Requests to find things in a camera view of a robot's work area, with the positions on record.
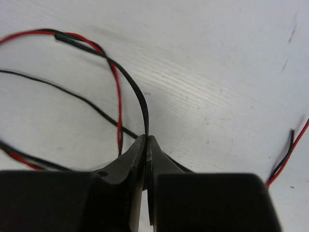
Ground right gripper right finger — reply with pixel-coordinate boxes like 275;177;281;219
146;136;281;232

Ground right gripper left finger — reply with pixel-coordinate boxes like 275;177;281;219
0;135;146;232

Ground red black twisted wire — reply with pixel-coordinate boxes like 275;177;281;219
0;28;309;189

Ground black cable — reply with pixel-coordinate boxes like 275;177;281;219
0;33;150;145

